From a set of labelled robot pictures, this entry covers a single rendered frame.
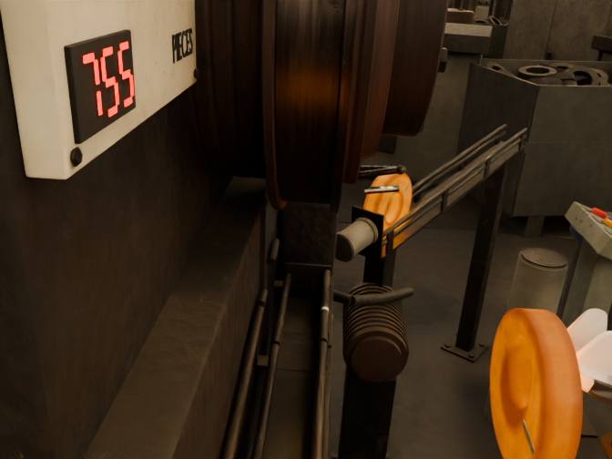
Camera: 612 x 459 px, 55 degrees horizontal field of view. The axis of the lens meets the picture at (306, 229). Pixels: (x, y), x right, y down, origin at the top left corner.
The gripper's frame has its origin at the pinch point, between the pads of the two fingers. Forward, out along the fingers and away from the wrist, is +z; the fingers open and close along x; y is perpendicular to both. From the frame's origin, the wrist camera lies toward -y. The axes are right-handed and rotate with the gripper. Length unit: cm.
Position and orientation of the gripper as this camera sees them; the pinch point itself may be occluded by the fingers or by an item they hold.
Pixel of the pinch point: (541, 355)
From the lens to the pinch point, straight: 58.3
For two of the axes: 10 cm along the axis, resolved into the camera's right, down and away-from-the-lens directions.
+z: -9.5, -3.1, -0.8
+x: -0.6, 4.2, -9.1
